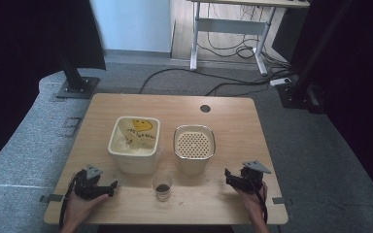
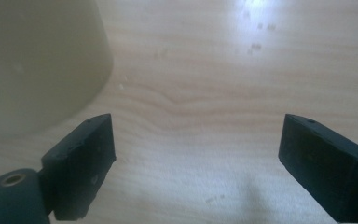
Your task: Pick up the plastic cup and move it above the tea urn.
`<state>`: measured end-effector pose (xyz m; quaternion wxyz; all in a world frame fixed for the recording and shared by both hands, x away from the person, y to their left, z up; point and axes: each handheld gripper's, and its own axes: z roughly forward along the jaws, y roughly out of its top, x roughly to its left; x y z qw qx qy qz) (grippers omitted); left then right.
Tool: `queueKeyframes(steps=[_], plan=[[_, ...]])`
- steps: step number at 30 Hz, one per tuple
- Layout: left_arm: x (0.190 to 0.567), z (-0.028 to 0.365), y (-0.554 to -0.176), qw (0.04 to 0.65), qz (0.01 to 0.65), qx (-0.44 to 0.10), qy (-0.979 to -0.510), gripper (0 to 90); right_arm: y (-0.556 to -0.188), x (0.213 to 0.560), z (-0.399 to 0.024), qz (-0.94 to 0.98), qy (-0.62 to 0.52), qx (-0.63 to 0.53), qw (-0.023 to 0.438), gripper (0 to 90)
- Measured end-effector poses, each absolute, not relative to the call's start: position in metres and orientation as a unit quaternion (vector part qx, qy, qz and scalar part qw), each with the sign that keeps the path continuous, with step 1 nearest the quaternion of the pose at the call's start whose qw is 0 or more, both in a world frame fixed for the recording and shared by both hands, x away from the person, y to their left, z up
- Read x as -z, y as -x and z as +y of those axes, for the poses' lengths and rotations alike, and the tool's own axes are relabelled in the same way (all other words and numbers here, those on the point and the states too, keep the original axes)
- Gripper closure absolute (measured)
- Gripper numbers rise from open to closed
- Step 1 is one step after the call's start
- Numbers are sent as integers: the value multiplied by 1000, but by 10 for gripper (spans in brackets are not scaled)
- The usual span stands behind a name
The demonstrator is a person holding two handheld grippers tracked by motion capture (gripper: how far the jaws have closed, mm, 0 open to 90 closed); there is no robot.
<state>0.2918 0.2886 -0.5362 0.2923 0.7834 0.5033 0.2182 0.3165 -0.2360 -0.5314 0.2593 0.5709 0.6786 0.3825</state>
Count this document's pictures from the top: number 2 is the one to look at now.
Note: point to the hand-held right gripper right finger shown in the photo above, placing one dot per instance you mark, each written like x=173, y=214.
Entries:
x=326, y=168

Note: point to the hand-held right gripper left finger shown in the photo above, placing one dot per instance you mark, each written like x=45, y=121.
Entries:
x=79, y=161

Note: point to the cream plastic container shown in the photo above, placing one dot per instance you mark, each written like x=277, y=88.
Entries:
x=34, y=62

